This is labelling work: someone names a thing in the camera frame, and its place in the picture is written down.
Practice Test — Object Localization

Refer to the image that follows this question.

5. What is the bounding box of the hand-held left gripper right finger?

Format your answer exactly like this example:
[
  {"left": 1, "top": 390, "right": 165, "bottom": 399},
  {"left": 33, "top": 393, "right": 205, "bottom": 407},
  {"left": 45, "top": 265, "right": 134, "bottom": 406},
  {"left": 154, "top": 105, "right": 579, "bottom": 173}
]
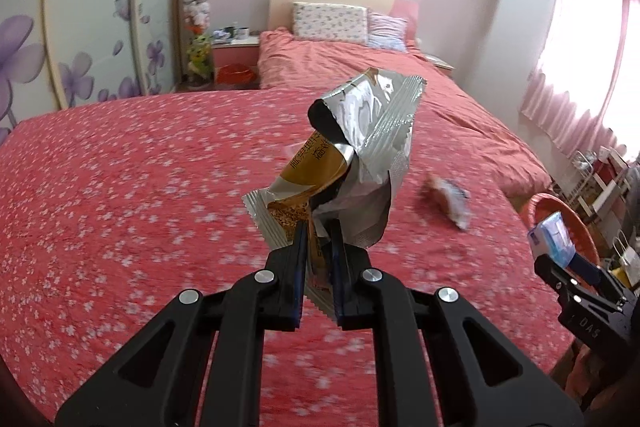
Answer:
[{"left": 327, "top": 227, "right": 583, "bottom": 427}]

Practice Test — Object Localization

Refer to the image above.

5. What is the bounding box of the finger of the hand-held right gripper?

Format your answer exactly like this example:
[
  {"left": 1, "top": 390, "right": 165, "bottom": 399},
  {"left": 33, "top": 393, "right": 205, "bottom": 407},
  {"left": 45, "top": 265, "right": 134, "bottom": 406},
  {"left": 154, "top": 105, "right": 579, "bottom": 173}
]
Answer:
[
  {"left": 570, "top": 253, "right": 608, "bottom": 285},
  {"left": 534, "top": 254, "right": 576, "bottom": 295}
]

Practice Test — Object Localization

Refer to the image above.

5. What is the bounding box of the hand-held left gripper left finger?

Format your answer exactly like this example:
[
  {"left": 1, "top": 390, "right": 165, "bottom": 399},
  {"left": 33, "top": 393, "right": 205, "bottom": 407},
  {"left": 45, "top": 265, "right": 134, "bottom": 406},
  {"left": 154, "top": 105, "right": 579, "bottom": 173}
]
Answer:
[{"left": 55, "top": 224, "right": 308, "bottom": 427}]

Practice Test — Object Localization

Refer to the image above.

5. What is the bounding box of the blue white packet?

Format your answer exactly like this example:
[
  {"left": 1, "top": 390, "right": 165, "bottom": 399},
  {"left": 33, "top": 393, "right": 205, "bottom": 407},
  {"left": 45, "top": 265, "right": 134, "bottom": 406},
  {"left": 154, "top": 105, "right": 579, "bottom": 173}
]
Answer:
[{"left": 527, "top": 212, "right": 577, "bottom": 268}]

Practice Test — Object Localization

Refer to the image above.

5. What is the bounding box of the red plastic basket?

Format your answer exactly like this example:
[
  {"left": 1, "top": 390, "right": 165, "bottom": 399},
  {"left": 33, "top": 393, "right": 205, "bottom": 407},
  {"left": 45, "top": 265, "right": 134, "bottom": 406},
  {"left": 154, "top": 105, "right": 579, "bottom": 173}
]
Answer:
[{"left": 520, "top": 193, "right": 599, "bottom": 268}]

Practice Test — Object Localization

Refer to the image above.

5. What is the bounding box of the silver gold snack wrapper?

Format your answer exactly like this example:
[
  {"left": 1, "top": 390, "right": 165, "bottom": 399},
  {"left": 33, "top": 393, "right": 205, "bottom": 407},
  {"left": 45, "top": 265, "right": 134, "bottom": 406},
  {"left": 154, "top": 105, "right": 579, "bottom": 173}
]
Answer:
[{"left": 242, "top": 67, "right": 428, "bottom": 323}]

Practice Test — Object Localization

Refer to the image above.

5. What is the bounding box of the white paper bag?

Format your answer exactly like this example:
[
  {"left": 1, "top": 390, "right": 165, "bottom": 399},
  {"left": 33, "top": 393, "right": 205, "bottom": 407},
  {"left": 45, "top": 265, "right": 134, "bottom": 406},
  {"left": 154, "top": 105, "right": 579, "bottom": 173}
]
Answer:
[{"left": 606, "top": 231, "right": 640, "bottom": 284}]

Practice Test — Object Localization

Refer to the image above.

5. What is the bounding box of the white trolley cart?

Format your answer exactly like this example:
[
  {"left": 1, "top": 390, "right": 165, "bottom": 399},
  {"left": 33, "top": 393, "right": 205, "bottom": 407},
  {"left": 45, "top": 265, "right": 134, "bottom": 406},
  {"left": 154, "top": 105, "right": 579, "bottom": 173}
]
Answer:
[{"left": 575, "top": 146, "right": 632, "bottom": 229}]

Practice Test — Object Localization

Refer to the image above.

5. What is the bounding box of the orange blue crumpled wrapper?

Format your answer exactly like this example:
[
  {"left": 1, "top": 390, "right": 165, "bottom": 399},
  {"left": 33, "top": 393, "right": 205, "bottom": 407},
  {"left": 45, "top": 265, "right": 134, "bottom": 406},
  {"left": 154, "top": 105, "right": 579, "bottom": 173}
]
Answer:
[{"left": 425, "top": 174, "right": 472, "bottom": 230}]

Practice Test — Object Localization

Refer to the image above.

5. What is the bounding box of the red flowered blanket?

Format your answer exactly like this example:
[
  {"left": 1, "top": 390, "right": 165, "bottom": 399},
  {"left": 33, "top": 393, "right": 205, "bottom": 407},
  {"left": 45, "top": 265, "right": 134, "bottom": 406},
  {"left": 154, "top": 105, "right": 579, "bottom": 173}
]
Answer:
[{"left": 0, "top": 89, "right": 576, "bottom": 424}]

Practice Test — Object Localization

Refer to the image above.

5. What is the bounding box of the bed with red duvet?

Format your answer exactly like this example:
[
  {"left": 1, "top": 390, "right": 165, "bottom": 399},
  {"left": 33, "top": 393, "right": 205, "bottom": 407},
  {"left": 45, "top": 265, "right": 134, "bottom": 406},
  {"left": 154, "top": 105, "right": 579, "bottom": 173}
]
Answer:
[{"left": 257, "top": 29, "right": 553, "bottom": 208}]

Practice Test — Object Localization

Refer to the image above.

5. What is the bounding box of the pink curtain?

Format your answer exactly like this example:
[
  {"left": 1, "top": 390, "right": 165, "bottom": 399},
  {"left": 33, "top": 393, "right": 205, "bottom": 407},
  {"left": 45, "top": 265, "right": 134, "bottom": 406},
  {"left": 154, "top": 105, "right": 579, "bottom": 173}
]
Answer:
[{"left": 520, "top": 0, "right": 640, "bottom": 164}]

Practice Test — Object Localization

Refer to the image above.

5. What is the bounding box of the red bin beside nightstand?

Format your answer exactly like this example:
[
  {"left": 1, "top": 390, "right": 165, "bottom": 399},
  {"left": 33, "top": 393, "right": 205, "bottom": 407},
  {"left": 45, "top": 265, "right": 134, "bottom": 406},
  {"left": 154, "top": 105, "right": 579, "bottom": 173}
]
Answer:
[{"left": 217, "top": 64, "right": 257, "bottom": 84}]

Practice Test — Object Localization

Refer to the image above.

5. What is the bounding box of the pink nightstand with clutter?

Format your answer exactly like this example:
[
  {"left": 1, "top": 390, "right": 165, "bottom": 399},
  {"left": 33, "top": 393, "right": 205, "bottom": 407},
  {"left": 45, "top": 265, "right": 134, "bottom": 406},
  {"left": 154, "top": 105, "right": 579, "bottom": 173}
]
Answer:
[{"left": 210, "top": 26, "right": 262, "bottom": 90}]

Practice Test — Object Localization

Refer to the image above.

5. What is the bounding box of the pink nightstand with light top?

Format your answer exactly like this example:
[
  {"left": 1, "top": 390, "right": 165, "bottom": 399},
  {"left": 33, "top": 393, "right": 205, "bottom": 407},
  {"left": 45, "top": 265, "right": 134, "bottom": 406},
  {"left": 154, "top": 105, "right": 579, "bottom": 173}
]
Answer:
[{"left": 424, "top": 53, "right": 457, "bottom": 78}]

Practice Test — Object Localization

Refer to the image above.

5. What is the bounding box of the yellow green plush toy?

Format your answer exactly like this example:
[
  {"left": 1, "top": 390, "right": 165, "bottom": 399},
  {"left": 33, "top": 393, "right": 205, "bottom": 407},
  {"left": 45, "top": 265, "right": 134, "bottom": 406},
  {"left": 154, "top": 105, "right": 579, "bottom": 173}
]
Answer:
[{"left": 186, "top": 33, "right": 216, "bottom": 84}]

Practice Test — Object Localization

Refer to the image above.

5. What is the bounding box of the pink striped pillow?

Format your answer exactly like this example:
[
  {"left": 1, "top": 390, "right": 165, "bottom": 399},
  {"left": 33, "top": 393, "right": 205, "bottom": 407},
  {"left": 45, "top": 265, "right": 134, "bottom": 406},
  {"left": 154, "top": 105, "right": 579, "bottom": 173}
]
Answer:
[{"left": 366, "top": 12, "right": 409, "bottom": 52}]

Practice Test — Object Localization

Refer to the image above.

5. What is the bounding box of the white floral pillow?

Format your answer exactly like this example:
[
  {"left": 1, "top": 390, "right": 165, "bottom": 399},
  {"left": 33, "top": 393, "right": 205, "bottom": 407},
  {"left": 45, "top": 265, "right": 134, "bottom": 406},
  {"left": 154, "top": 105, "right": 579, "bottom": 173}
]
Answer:
[{"left": 291, "top": 2, "right": 372, "bottom": 46}]

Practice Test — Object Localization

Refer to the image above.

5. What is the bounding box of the wardrobe with purple flowers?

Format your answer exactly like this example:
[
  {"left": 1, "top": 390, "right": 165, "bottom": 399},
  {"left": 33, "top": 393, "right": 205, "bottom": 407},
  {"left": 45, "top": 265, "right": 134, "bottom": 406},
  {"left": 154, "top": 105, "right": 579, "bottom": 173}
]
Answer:
[{"left": 0, "top": 0, "right": 187, "bottom": 142}]

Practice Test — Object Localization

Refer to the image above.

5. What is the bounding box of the white wire rack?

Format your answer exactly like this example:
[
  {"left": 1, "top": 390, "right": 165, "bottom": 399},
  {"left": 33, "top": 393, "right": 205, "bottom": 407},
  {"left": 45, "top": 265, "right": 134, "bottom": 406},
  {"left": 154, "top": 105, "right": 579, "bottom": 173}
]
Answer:
[{"left": 569, "top": 151, "right": 597, "bottom": 204}]

